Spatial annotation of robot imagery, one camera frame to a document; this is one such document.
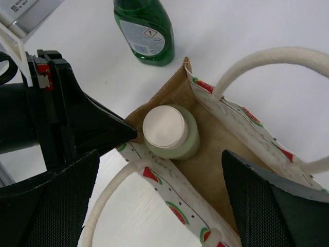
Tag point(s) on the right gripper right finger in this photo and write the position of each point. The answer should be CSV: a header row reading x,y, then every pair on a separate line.
x,y
270,210

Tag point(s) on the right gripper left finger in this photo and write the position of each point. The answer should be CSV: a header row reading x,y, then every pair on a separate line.
x,y
49,209

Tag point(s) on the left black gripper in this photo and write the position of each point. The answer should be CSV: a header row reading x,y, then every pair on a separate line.
x,y
56,114

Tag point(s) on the green red-capped bottle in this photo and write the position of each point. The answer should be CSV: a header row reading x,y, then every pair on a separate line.
x,y
147,29

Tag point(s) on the watermelon print canvas bag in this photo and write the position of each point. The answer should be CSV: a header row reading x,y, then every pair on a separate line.
x,y
153,201

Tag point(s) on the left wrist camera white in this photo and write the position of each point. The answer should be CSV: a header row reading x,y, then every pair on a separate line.
x,y
19,20

